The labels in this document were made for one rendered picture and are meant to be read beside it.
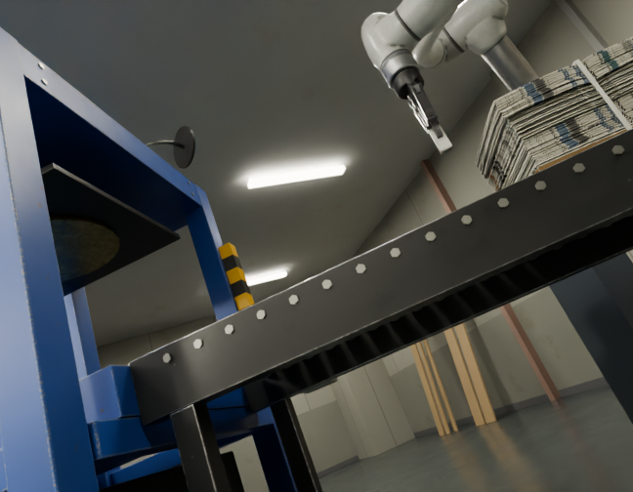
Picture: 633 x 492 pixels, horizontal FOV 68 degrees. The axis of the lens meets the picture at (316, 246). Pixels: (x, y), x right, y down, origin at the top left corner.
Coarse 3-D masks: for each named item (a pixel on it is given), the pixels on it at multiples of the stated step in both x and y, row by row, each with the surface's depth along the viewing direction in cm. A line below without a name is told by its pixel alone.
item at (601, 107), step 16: (576, 64) 97; (592, 64) 96; (576, 80) 96; (608, 80) 94; (592, 96) 94; (608, 96) 94; (608, 112) 93; (624, 112) 92; (608, 128) 92; (624, 128) 91
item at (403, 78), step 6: (402, 72) 118; (408, 72) 118; (414, 72) 118; (396, 78) 119; (402, 78) 118; (408, 78) 117; (414, 78) 117; (420, 78) 118; (396, 84) 120; (402, 84) 118; (408, 84) 117; (396, 90) 121; (402, 90) 119; (408, 90) 118; (402, 96) 122
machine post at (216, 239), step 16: (208, 208) 178; (192, 224) 172; (208, 224) 170; (192, 240) 170; (208, 240) 168; (208, 256) 167; (208, 272) 165; (224, 272) 163; (208, 288) 163; (224, 288) 161; (224, 304) 160; (256, 432) 145; (272, 432) 143; (256, 448) 143; (272, 448) 142; (272, 464) 141; (288, 464) 141; (272, 480) 139; (288, 480) 138
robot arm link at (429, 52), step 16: (416, 0) 114; (432, 0) 113; (448, 0) 113; (400, 16) 118; (416, 16) 116; (432, 16) 115; (448, 16) 118; (416, 32) 118; (432, 32) 137; (416, 48) 148; (432, 48) 155; (432, 64) 164
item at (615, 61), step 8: (624, 40) 96; (632, 40) 95; (608, 48) 96; (616, 48) 96; (624, 48) 96; (632, 48) 95; (592, 56) 96; (600, 56) 96; (608, 56) 96; (616, 56) 95; (624, 56) 95; (632, 56) 95; (600, 64) 96; (608, 64) 95; (616, 64) 95; (624, 64) 94; (632, 64) 94; (608, 72) 94; (616, 72) 94; (624, 72) 94; (632, 72) 94; (616, 80) 94; (624, 80) 93; (632, 80) 93; (616, 88) 93; (624, 88) 93; (632, 88) 93; (624, 96) 93; (632, 96) 93; (632, 104) 92
